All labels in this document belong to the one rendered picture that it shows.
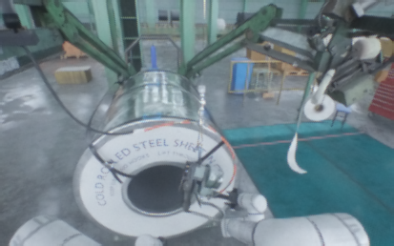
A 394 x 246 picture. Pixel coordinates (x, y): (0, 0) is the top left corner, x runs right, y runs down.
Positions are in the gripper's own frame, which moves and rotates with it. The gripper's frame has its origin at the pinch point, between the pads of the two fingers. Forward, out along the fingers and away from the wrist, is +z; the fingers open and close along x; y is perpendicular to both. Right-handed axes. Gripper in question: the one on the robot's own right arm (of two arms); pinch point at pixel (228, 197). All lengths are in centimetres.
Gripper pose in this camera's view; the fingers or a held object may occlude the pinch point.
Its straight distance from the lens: 144.5
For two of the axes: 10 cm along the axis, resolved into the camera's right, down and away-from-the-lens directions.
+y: 8.9, 3.4, 3.0
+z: -3.9, 2.5, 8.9
